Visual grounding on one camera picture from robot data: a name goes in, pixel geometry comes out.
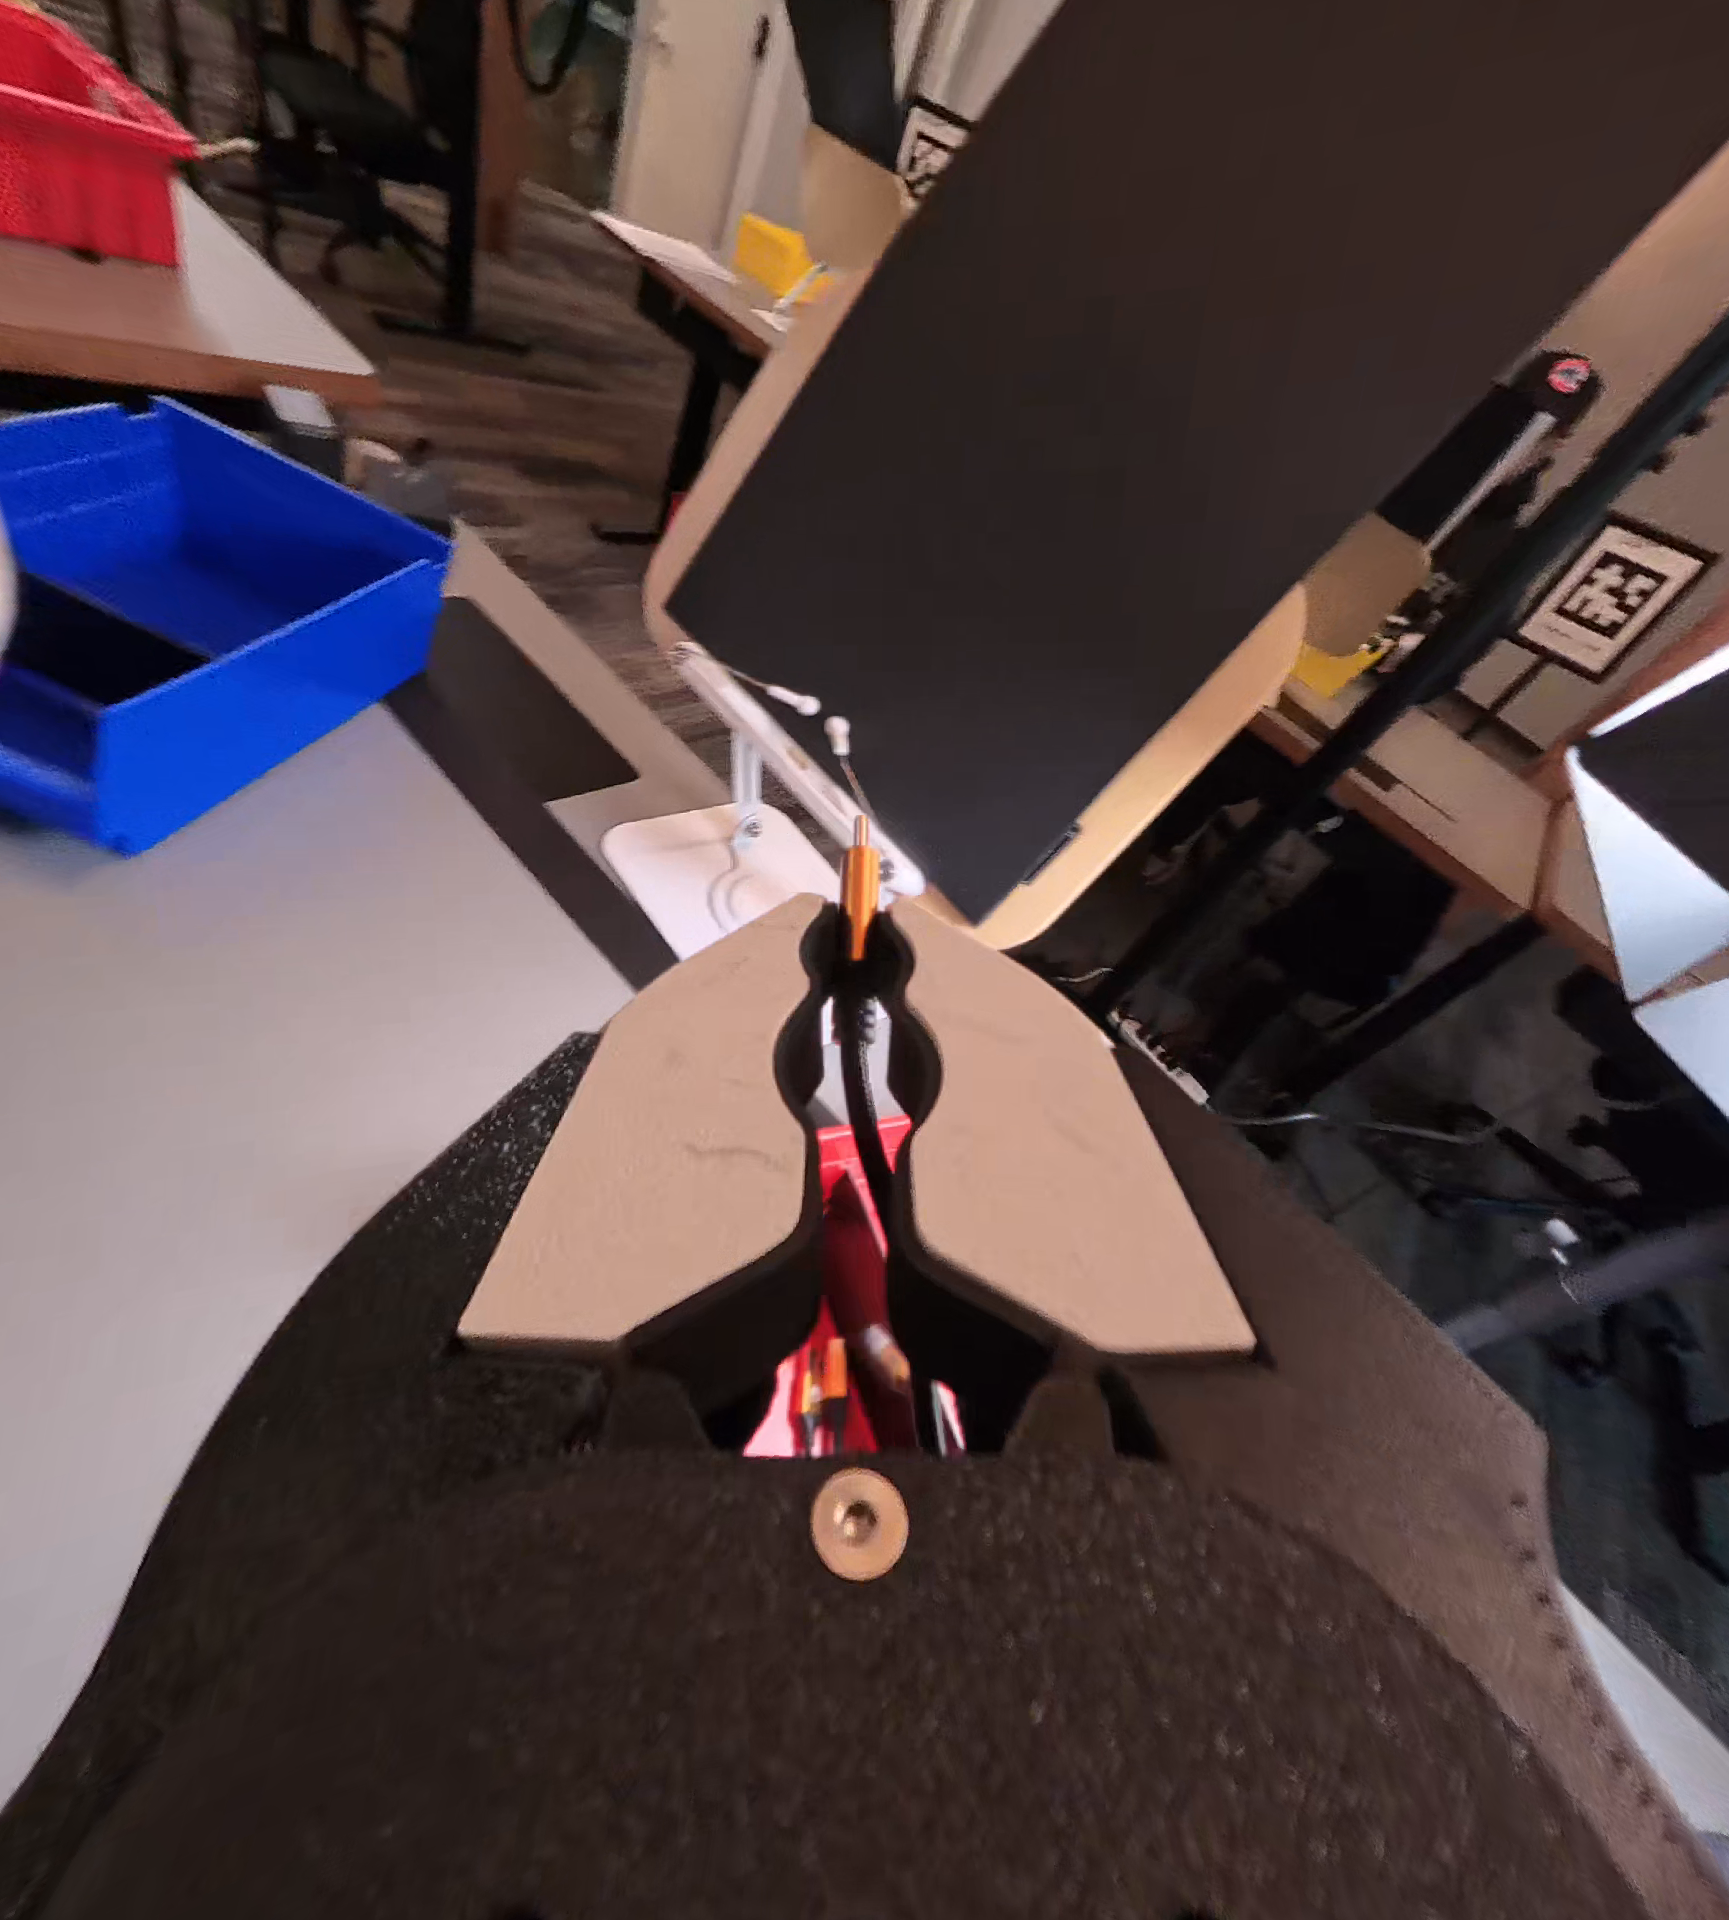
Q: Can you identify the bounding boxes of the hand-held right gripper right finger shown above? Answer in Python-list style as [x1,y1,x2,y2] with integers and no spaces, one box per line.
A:
[887,897,1261,1417]

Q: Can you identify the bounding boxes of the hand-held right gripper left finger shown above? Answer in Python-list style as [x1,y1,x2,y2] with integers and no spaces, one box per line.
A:
[459,895,827,1411]

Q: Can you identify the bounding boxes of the red storage bin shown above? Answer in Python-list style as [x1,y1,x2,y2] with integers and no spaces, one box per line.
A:
[746,1117,973,1458]

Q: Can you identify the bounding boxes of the blue storage bin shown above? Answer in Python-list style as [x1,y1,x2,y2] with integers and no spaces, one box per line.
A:
[0,398,453,857]

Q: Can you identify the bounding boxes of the black bin divider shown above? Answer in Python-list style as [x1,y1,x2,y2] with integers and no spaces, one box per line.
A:
[0,576,209,711]

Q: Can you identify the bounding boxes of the white top table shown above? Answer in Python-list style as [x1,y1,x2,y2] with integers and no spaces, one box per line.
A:
[0,181,383,410]

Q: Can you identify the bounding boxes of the red plastic crate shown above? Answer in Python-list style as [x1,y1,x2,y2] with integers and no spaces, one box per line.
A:
[0,0,197,271]

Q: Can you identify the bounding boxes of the black office chair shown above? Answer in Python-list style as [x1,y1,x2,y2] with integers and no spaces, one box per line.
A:
[256,23,450,286]

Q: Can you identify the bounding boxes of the black standing desk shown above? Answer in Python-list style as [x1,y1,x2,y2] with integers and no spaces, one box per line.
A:
[373,0,531,357]

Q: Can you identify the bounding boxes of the wooden desk black legs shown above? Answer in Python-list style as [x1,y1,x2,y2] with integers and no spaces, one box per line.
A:
[591,210,804,548]

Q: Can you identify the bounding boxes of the black white tag sign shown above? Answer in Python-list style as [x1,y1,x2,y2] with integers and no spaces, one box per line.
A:
[1510,513,1718,687]
[893,99,973,200]

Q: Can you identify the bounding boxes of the small black board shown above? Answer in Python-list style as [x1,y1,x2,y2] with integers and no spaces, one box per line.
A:
[787,0,909,134]

